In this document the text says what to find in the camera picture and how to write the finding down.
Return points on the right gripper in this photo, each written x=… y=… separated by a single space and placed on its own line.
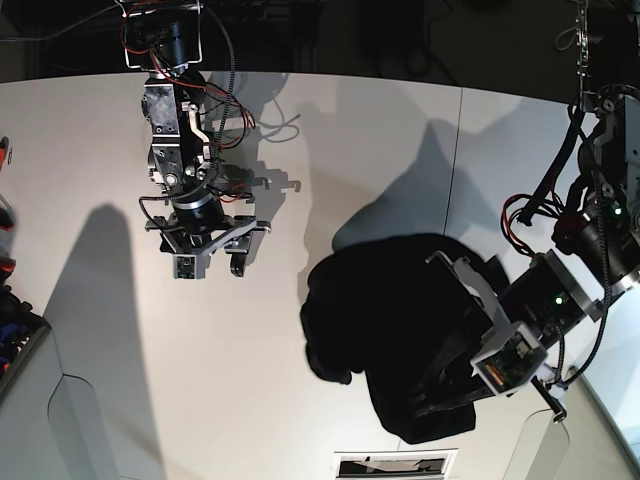
x=198 y=225

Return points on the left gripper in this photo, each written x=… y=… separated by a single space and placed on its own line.
x=546 y=297

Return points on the black t-shirt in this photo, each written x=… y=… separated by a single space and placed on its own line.
x=370 y=305

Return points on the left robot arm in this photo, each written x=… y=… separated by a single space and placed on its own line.
x=579 y=229

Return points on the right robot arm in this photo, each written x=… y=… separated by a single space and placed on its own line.
x=187 y=116

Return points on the white label card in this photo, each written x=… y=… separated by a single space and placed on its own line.
x=400 y=465

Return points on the bin of colourful clothes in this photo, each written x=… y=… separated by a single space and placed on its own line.
x=22 y=331

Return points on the red and black tool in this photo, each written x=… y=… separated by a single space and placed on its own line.
x=5 y=151

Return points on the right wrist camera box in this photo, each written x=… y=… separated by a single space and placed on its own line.
x=189 y=266

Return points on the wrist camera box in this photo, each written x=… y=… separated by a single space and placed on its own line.
x=189 y=266
x=509 y=359

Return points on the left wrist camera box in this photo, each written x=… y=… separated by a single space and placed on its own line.
x=509 y=359

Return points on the grey base plate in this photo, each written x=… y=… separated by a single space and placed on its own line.
x=598 y=440
x=51 y=423

